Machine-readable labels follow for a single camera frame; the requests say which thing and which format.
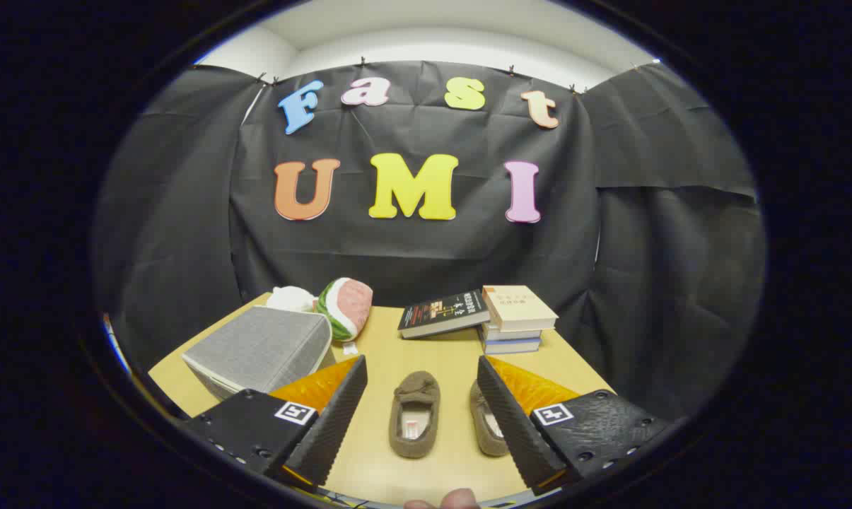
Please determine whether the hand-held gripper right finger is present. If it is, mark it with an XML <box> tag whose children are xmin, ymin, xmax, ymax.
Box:
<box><xmin>477</xmin><ymin>355</ymin><xmax>672</xmax><ymax>496</ymax></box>

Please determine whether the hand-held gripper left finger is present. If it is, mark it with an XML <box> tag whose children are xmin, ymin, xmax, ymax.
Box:
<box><xmin>182</xmin><ymin>355</ymin><xmax>368</xmax><ymax>492</ymax></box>

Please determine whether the brown fuzzy slipper shoe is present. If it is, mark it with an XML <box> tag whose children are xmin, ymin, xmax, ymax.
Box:
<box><xmin>468</xmin><ymin>380</ymin><xmax>511</xmax><ymax>457</ymax></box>
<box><xmin>388</xmin><ymin>371</ymin><xmax>441</xmax><ymax>460</ymax></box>

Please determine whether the grey fabric storage box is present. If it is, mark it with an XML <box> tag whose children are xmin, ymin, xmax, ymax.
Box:
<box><xmin>182</xmin><ymin>305</ymin><xmax>336</xmax><ymax>400</ymax></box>

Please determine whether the blue cover book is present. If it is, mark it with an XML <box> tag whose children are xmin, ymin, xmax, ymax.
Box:
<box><xmin>482</xmin><ymin>338</ymin><xmax>542</xmax><ymax>355</ymax></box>

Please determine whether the white cover book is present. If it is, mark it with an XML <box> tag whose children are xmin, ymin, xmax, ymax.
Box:
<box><xmin>481</xmin><ymin>324</ymin><xmax>544</xmax><ymax>342</ymax></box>

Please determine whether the watermelon slice plush toy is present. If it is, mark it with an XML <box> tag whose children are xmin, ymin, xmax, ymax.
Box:
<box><xmin>316</xmin><ymin>277</ymin><xmax>374</xmax><ymax>354</ymax></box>

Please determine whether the beige cover book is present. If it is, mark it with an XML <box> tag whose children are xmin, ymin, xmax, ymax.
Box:
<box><xmin>482</xmin><ymin>285</ymin><xmax>559</xmax><ymax>333</ymax></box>

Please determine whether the white plush toy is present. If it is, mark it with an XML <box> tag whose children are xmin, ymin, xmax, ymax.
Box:
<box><xmin>267</xmin><ymin>286</ymin><xmax>318</xmax><ymax>313</ymax></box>

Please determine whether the black cover book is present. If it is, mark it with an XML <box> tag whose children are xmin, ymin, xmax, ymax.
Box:
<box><xmin>397</xmin><ymin>290</ymin><xmax>491</xmax><ymax>340</ymax></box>

